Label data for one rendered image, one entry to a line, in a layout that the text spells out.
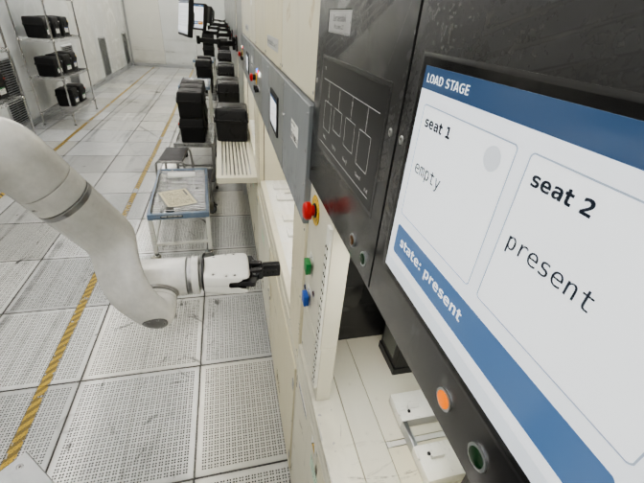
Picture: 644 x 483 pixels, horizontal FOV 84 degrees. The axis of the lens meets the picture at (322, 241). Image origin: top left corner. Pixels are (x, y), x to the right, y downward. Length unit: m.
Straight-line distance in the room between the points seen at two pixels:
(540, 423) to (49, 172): 0.64
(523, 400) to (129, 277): 0.63
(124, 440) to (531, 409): 1.94
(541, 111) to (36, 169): 0.60
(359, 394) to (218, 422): 1.11
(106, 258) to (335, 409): 0.64
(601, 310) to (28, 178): 0.64
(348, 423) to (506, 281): 0.78
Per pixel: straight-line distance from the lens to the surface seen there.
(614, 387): 0.23
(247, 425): 2.00
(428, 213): 0.34
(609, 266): 0.22
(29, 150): 0.64
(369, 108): 0.48
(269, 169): 2.23
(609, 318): 0.22
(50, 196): 0.66
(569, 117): 0.23
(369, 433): 0.99
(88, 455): 2.11
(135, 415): 2.15
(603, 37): 0.23
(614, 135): 0.22
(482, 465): 0.34
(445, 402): 0.36
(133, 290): 0.74
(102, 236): 0.71
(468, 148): 0.30
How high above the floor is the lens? 1.71
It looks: 31 degrees down
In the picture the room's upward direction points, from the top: 5 degrees clockwise
